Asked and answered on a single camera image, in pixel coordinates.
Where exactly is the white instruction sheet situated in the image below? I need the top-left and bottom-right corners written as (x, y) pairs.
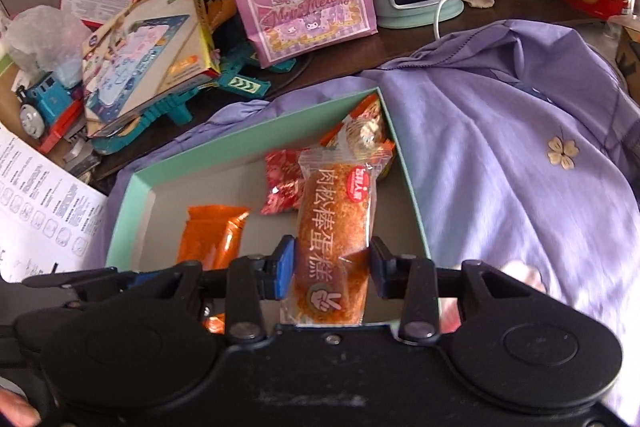
top-left (0, 124), bottom-right (109, 284)

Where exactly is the red foil snack packet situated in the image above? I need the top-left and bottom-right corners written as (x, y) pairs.
top-left (261, 148), bottom-right (307, 217)

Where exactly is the teal toy track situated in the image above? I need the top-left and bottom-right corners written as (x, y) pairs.
top-left (90, 52), bottom-right (271, 156)

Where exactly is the drawing mat toy box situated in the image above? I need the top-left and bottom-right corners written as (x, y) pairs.
top-left (81, 0), bottom-right (222, 124)

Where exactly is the blue toy train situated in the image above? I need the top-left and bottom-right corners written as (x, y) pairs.
top-left (15, 69), bottom-right (86, 140)

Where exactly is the white plastic bag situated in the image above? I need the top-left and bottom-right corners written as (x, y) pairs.
top-left (4, 4), bottom-right (94, 88)

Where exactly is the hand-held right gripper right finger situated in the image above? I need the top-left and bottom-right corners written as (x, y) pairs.
top-left (368, 236), bottom-right (542, 343)

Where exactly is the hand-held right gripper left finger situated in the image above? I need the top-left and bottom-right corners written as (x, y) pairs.
top-left (134, 234), bottom-right (297, 341)

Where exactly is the orange and white snack packet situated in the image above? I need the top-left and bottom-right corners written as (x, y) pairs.
top-left (320, 93), bottom-right (397, 184)

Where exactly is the mint green cardboard box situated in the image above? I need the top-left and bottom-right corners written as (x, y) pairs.
top-left (104, 84), bottom-right (442, 329)

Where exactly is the clear brown cake packet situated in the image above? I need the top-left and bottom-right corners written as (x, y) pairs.
top-left (279, 146), bottom-right (397, 329)

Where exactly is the purple cloth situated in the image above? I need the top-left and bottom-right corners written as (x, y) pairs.
top-left (85, 19), bottom-right (640, 427)

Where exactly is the black and white small box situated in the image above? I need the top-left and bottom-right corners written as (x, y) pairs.
top-left (62, 138), bottom-right (104, 180)

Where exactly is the person's left hand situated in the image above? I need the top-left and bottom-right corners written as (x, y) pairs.
top-left (0, 389), bottom-right (42, 427)

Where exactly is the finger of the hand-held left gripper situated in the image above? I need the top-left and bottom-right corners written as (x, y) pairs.
top-left (22, 267), bottom-right (151, 305)

